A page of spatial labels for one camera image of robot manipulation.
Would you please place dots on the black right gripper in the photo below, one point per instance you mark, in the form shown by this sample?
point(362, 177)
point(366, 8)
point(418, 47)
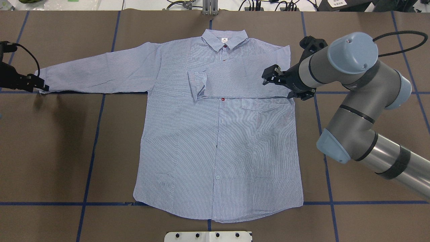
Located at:
point(293, 79)

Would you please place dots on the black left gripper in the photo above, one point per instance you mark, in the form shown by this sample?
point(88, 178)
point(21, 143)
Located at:
point(9, 74)

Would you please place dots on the light blue striped shirt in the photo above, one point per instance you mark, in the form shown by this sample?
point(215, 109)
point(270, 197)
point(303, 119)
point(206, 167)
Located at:
point(217, 143)

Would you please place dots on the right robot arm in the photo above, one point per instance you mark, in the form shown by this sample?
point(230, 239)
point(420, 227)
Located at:
point(353, 61)

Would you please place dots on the green cloth bundle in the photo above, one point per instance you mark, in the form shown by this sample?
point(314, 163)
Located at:
point(29, 1)

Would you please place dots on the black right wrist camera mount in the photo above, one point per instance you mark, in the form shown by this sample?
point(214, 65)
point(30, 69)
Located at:
point(311, 45)

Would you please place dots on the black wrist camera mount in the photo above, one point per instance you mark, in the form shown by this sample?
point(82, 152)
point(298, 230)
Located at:
point(7, 47)
point(311, 45)

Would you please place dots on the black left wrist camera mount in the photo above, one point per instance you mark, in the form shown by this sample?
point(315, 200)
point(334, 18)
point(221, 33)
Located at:
point(7, 47)

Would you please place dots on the grey aluminium frame post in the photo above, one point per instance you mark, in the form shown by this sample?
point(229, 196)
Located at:
point(210, 7)

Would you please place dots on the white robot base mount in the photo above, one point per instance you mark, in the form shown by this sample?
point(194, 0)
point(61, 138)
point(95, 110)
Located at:
point(209, 236)

